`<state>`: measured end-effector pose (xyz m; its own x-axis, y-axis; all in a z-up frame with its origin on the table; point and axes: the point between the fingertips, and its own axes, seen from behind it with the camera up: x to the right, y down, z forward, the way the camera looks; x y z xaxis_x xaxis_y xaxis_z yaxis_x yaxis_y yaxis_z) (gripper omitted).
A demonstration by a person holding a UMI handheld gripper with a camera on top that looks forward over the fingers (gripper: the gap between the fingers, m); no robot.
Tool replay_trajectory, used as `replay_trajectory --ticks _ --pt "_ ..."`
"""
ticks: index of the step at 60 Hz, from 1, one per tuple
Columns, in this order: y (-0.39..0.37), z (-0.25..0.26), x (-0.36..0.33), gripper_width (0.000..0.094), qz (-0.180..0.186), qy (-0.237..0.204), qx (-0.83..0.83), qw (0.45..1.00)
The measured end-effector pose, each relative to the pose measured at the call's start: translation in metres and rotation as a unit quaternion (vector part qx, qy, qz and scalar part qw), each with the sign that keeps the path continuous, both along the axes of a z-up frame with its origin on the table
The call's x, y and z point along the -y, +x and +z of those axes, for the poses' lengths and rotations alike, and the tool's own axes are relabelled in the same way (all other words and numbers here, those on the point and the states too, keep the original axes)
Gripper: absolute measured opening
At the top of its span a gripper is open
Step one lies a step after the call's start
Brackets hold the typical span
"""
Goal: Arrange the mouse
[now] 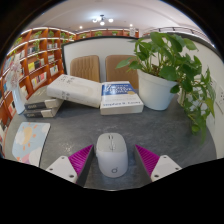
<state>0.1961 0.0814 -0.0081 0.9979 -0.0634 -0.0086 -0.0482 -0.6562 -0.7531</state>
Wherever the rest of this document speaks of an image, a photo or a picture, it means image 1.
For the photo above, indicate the white partition with black edge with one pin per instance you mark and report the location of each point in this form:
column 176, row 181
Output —
column 100, row 46

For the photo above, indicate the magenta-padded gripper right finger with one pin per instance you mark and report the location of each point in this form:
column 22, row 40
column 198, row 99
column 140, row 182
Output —
column 165, row 165

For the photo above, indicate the thin dark grey book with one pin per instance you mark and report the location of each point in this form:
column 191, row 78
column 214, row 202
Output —
column 40, row 113

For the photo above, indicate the thick white book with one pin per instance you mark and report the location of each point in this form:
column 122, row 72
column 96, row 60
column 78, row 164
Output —
column 75, row 89

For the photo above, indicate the white wall socket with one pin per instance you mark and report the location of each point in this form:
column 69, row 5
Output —
column 220, row 98

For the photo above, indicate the large dark grey book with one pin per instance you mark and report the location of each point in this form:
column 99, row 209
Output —
column 41, row 96

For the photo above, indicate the blue and white book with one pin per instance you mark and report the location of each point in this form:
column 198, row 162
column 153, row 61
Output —
column 120, row 96

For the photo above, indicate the light grey computer mouse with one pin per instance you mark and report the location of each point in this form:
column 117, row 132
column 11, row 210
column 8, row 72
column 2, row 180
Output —
column 111, row 156

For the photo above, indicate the pastel cloud print mouse pad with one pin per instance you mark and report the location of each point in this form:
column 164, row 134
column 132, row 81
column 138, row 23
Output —
column 30, row 141

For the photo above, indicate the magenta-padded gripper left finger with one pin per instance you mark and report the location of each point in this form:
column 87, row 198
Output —
column 61, row 165

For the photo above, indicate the green plant in white pot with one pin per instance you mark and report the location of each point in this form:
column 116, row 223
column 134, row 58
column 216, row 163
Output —
column 156, row 90

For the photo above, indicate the orange wooden bookshelf unit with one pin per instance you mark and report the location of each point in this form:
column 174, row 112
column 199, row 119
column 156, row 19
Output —
column 43, row 50

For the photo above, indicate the white ceramic vase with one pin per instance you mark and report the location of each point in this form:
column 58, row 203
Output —
column 18, row 101

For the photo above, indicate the multi-bulb ceiling lamp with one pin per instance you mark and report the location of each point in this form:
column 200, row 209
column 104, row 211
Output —
column 102, row 20

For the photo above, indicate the tan padded chair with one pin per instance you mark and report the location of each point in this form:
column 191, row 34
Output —
column 118, row 71
column 85, row 68

